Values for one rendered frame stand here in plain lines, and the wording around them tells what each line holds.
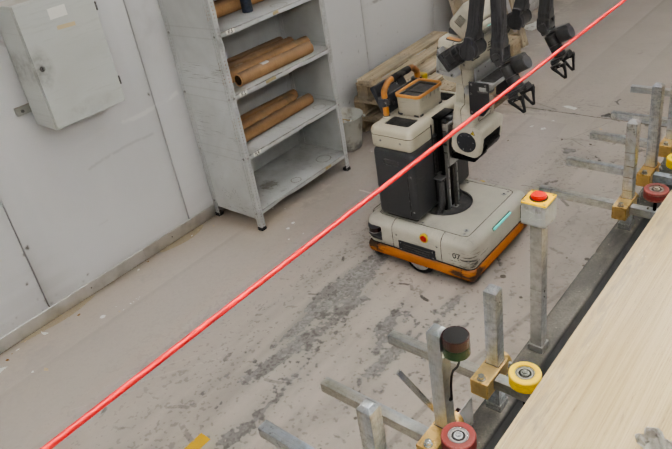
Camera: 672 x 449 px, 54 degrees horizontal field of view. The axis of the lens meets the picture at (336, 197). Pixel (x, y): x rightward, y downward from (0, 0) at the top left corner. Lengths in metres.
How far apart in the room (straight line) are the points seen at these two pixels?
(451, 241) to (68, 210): 2.05
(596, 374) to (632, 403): 0.11
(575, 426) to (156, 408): 2.05
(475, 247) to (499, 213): 0.29
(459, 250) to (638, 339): 1.60
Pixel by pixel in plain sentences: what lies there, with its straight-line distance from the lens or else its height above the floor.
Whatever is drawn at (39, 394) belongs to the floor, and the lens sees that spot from 3.59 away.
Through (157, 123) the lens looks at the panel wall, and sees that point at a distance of 4.08.
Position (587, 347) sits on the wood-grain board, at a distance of 1.84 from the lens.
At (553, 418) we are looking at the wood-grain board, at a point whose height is 0.90.
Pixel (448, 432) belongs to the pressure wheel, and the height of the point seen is 0.91.
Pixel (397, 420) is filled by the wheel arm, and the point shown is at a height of 0.86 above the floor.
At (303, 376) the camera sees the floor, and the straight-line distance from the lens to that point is 3.12.
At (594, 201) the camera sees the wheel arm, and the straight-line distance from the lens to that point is 2.60.
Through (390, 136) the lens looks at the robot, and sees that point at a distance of 3.29.
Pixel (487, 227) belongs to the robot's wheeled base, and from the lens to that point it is 3.44.
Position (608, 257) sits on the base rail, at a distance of 2.50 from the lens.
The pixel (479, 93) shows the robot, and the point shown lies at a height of 1.00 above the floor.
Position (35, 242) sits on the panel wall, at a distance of 3.84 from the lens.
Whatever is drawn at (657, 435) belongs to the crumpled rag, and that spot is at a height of 0.91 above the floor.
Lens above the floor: 2.14
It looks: 29 degrees down
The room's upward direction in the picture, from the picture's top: 10 degrees counter-clockwise
